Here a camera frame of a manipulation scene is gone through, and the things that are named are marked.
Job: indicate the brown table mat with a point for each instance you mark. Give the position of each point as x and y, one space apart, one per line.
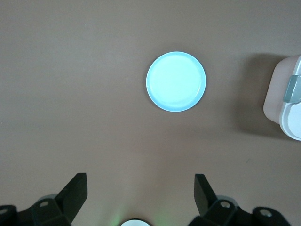
70 82

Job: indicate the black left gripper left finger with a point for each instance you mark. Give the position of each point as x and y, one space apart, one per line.
70 200

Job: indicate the grey box latch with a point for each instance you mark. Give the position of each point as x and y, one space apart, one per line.
292 89

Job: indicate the white lidded storage box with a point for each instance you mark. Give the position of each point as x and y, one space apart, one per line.
292 122

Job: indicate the light blue round plate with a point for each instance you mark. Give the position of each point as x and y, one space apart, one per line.
176 81

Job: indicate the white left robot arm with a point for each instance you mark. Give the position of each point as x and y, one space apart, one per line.
136 223

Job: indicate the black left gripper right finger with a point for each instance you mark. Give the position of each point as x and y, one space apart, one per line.
209 202

